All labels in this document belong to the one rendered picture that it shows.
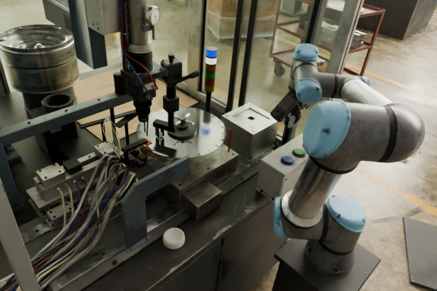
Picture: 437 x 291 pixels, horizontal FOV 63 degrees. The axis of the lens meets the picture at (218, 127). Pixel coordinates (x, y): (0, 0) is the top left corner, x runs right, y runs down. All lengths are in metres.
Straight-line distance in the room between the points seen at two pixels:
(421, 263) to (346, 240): 1.36
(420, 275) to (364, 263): 1.12
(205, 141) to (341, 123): 0.66
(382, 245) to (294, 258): 1.28
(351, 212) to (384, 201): 1.66
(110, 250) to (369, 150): 0.81
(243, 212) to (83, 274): 0.55
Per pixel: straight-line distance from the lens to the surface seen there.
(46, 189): 1.29
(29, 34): 1.90
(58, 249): 1.20
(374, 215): 2.61
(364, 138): 0.72
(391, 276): 2.33
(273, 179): 1.31
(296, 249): 1.25
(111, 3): 1.02
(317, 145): 0.71
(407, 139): 0.75
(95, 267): 1.17
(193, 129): 1.31
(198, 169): 1.30
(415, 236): 2.59
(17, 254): 0.91
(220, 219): 1.28
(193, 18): 1.79
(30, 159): 1.60
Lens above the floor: 1.71
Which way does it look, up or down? 34 degrees down
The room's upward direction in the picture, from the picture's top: 5 degrees clockwise
